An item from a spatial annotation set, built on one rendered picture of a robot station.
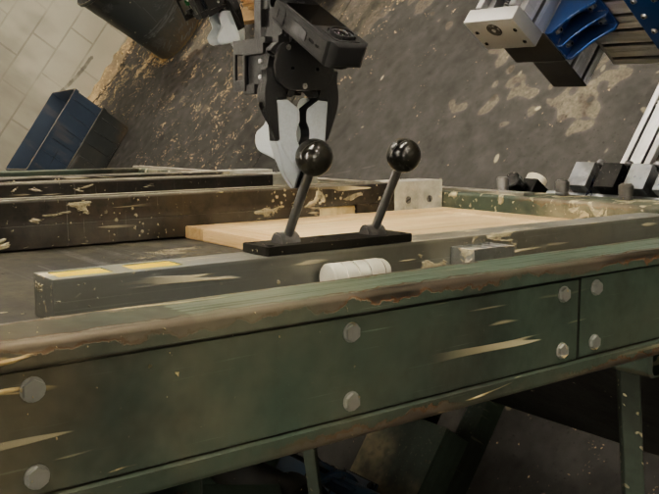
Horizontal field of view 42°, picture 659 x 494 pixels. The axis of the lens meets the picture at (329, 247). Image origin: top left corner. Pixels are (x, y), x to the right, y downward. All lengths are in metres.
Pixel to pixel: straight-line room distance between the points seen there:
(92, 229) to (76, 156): 4.35
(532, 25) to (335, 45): 1.05
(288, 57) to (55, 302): 0.32
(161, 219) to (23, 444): 0.86
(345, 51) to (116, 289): 0.30
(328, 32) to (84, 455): 0.45
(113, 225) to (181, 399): 0.78
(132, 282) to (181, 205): 0.58
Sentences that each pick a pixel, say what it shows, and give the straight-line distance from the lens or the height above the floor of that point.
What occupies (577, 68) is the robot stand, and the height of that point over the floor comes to 0.77.
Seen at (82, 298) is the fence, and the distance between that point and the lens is 0.80.
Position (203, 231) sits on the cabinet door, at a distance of 1.33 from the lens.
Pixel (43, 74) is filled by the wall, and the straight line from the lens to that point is 6.70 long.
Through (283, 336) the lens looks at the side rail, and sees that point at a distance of 0.60.
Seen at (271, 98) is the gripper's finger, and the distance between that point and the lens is 0.86.
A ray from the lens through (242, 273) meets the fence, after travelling 0.87.
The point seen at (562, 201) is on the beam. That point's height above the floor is 0.91.
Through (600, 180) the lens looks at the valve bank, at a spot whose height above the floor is 0.76.
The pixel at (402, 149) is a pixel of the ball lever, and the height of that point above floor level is 1.44.
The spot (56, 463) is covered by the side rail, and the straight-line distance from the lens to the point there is 0.55.
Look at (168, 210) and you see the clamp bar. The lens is 1.37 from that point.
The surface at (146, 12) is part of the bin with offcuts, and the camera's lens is 5.79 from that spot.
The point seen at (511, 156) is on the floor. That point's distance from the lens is 3.08.
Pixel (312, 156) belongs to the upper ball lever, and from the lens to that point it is 0.85.
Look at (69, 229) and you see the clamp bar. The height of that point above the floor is 1.52.
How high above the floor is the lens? 1.97
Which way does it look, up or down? 35 degrees down
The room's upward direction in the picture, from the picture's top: 53 degrees counter-clockwise
